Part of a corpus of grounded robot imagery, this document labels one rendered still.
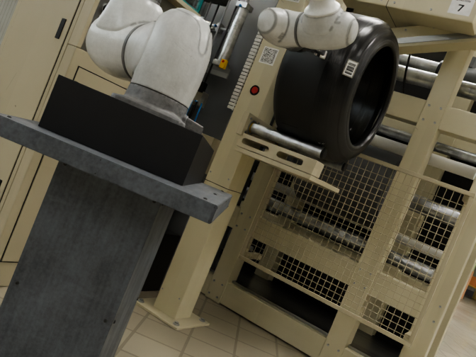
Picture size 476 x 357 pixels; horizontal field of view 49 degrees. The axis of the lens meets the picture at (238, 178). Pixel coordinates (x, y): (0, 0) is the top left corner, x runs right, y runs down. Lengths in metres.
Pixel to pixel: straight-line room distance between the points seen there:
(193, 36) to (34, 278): 0.66
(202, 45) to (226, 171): 1.07
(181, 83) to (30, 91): 0.89
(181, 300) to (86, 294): 1.14
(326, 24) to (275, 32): 0.15
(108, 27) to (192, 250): 1.19
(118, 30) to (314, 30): 0.54
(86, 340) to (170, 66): 0.65
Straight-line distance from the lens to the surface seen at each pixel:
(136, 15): 1.41
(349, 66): 1.97
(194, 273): 2.33
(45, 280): 1.28
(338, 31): 1.55
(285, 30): 1.61
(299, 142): 2.08
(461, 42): 2.57
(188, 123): 1.29
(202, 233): 2.31
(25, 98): 2.05
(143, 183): 1.06
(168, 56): 1.26
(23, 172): 1.98
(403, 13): 2.56
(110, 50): 1.40
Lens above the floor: 0.74
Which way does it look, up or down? 2 degrees down
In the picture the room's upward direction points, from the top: 22 degrees clockwise
